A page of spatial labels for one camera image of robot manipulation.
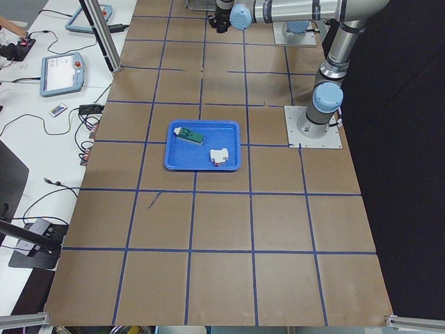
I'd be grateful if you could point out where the near teach pendant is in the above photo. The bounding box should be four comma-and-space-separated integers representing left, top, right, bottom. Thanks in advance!
40, 52, 85, 97

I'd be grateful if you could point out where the far teach pendant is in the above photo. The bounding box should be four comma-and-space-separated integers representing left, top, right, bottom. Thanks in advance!
65, 3, 114, 34

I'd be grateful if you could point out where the small remote control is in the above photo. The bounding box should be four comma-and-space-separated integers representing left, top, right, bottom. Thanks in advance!
49, 103, 68, 117

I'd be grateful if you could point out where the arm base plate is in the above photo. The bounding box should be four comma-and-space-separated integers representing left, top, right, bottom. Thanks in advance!
284, 106, 342, 150
273, 20, 318, 47

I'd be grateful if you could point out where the person hand at desk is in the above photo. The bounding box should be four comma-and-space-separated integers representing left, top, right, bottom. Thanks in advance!
19, 31, 29, 39

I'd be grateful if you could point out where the teach pendant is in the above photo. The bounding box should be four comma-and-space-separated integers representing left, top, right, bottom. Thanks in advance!
65, 3, 114, 34
40, 52, 85, 97

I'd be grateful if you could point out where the aluminium frame post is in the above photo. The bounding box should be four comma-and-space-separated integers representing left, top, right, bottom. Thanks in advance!
79, 0, 122, 73

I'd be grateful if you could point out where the green terminal block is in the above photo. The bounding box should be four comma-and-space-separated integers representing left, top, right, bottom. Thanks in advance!
173, 127, 204, 144

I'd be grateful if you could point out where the black monitor stand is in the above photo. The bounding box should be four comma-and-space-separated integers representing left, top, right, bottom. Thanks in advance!
1, 218, 69, 269

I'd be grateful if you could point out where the black power adapter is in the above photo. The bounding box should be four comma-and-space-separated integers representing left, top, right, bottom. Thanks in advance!
79, 104, 104, 116

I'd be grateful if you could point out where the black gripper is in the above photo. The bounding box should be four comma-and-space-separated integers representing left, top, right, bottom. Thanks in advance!
208, 0, 232, 33

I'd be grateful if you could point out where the white circuit breaker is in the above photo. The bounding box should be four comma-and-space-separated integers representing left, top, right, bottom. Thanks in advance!
210, 148, 229, 166

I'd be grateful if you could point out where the metal wire mesh shelf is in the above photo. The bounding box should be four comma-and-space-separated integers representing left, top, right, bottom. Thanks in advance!
186, 0, 216, 11

